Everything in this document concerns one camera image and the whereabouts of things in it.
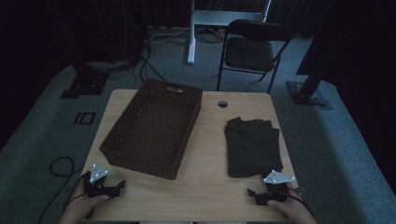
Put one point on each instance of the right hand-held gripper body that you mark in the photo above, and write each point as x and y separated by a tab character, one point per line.
276	186

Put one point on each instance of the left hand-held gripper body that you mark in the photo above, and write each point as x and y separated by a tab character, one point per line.
97	182

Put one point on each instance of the dark cloth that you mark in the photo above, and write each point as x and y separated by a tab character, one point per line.
252	149

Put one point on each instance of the brown woven basket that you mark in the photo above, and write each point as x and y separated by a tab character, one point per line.
154	130

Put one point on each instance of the person's right hand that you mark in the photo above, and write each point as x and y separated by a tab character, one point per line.
292	210

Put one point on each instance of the person's left hand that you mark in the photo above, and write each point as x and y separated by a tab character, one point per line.
81	207

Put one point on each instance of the grey tape piece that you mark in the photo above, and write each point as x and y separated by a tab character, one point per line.
300	189

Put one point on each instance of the black metal stand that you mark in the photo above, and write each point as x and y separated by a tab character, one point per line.
306	90
85	82

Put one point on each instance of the black folding chair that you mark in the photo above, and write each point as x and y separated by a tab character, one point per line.
250	53

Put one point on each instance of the dark computer tower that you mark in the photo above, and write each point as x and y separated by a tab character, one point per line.
135	31

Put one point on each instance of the white metal desk frame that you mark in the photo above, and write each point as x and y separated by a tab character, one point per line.
214	17

